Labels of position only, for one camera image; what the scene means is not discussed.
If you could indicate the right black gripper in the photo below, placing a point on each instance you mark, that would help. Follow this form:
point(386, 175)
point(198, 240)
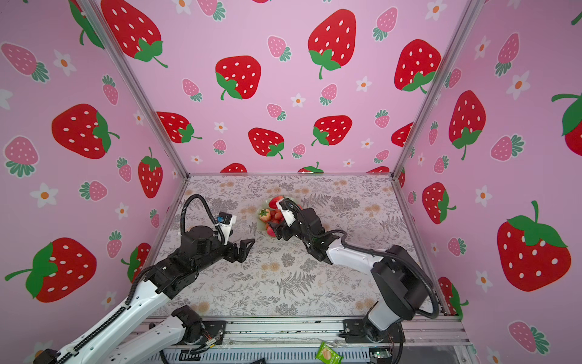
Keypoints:
point(280, 227)

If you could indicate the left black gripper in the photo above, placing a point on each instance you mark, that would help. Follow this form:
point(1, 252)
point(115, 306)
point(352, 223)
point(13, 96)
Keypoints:
point(243, 251)

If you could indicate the pale red fake strawberry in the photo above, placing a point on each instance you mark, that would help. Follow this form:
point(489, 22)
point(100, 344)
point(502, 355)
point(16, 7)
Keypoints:
point(264, 214)

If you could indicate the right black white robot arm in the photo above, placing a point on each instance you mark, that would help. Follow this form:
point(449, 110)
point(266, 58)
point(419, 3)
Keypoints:
point(405, 288)

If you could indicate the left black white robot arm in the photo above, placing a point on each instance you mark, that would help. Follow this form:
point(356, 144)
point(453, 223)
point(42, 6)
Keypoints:
point(107, 341)

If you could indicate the light green scalloped fruit bowl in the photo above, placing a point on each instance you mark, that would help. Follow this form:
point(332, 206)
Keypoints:
point(261, 224)

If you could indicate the floral patterned table mat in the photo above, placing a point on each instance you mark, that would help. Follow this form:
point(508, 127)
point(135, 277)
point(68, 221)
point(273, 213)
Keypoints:
point(279, 278)

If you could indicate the green snack packet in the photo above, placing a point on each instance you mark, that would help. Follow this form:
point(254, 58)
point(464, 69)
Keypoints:
point(327, 355)

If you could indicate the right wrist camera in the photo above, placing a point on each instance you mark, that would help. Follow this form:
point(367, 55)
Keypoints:
point(289, 217)

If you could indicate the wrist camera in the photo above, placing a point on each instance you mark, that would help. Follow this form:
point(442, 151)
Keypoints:
point(226, 221)
point(289, 217)

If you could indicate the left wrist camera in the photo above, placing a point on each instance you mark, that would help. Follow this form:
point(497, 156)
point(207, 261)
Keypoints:
point(226, 221)

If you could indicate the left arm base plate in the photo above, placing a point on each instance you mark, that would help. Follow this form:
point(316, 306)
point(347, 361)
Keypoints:
point(200, 333)

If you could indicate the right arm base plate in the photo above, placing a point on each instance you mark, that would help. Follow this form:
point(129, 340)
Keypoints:
point(362, 331)

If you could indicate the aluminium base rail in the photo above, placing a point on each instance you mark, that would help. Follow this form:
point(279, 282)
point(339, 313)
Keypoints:
point(297, 339)

